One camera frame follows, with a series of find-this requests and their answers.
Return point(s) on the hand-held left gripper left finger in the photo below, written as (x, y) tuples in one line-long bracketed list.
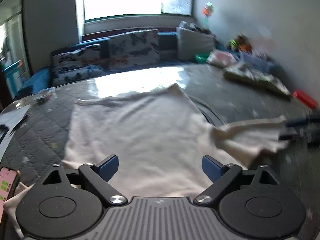
[(108, 167)]

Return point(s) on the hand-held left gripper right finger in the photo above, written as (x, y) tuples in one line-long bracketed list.
[(212, 168)]

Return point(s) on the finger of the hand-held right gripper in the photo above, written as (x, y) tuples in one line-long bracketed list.
[(298, 122), (288, 133)]

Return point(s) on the cream white long-sleeved shirt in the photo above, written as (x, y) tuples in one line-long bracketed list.
[(140, 130)]

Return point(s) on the red plastic stool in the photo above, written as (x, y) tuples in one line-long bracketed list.
[(305, 98)]

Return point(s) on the round black induction cooker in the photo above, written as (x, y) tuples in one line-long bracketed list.
[(212, 116)]

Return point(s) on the light green blanket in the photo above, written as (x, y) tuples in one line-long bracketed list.
[(255, 76)]

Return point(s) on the clear plastic storage box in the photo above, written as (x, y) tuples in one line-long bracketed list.
[(257, 61)]

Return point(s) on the grey quilted star table cover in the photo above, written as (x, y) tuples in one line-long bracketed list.
[(37, 135)]

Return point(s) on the orange plush toy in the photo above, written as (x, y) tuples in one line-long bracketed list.
[(246, 47)]

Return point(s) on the small clear plastic box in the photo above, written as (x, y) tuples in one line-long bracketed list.
[(45, 95)]

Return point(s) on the pink and white bag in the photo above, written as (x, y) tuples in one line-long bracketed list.
[(221, 58)]

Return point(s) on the brown teddy bear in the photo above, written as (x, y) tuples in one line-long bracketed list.
[(236, 42)]

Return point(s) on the smartphone with pink screen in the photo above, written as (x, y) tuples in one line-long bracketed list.
[(7, 187)]

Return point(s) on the white paper sheet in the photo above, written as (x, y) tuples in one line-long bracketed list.
[(13, 115)]

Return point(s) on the green bowl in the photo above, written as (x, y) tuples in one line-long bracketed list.
[(201, 58)]

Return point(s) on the large butterfly print cushion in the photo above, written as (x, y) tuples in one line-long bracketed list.
[(133, 50)]

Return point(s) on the grey pillow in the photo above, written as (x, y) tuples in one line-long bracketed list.
[(193, 43)]

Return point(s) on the blue sofa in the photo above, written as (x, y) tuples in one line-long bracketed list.
[(167, 42)]

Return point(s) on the black and white plush toy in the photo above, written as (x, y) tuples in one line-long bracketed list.
[(191, 26)]

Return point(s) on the pink pinwheel toy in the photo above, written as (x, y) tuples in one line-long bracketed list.
[(207, 10)]

